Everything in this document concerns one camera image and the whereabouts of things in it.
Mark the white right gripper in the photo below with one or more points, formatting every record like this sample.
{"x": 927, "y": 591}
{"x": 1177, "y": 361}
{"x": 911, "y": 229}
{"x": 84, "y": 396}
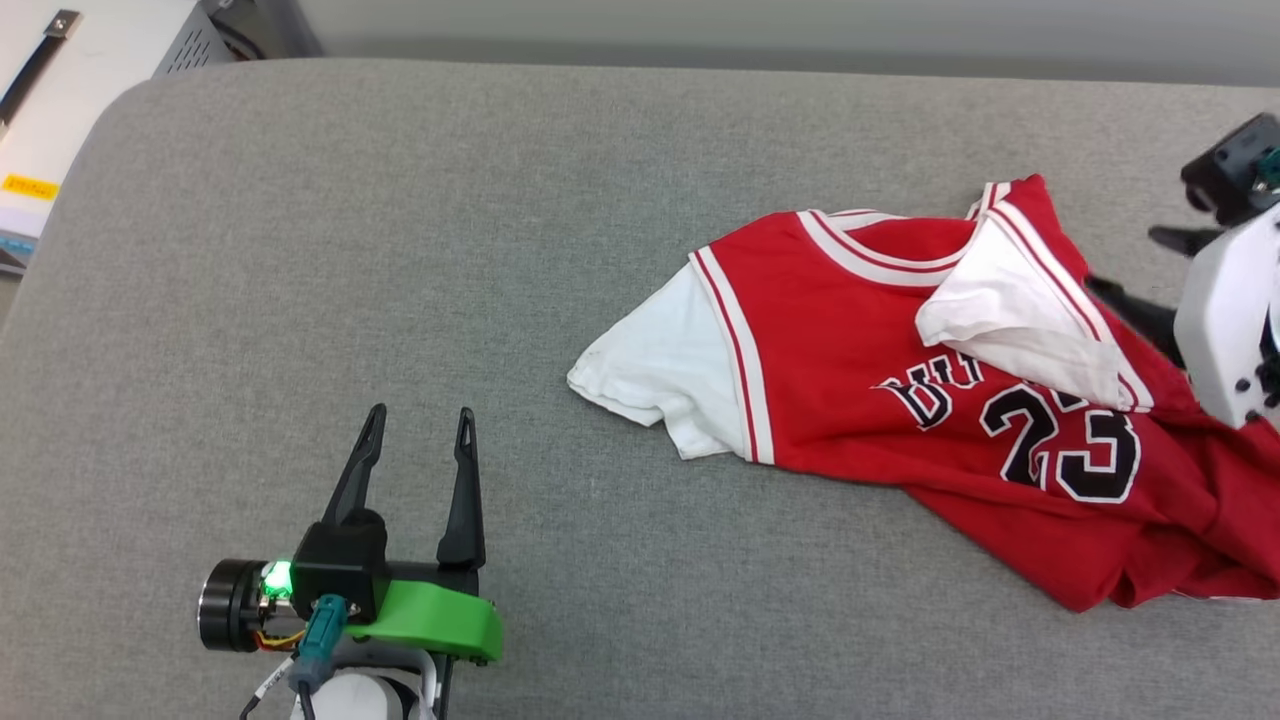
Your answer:
{"x": 1225, "y": 320}

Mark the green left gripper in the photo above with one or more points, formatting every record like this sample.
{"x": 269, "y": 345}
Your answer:
{"x": 440, "y": 620}

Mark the red and white basketball jersey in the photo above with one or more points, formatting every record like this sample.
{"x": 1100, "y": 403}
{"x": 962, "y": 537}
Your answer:
{"x": 850, "y": 380}

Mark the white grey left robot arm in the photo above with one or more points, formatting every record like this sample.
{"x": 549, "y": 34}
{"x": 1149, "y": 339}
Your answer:
{"x": 350, "y": 702}

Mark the white partition panel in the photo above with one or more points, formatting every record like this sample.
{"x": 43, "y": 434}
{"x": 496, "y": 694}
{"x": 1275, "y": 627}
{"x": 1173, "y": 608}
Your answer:
{"x": 800, "y": 25}

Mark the yellow warning label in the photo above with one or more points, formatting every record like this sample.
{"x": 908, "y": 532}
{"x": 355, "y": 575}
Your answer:
{"x": 30, "y": 187}

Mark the white equipment box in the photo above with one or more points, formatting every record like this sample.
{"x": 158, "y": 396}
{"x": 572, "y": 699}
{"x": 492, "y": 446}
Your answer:
{"x": 110, "y": 90}

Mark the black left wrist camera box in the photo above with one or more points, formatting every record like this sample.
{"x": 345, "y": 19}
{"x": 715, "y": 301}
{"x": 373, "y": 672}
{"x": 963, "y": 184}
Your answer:
{"x": 340, "y": 565}

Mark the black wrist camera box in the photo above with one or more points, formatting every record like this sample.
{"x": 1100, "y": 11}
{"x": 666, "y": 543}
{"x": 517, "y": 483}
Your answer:
{"x": 1235, "y": 165}
{"x": 340, "y": 565}

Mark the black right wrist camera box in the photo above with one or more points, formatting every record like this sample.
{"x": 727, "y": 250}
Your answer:
{"x": 1235, "y": 165}

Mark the grey metal partition post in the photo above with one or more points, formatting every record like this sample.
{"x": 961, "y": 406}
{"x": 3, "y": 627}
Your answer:
{"x": 295, "y": 30}

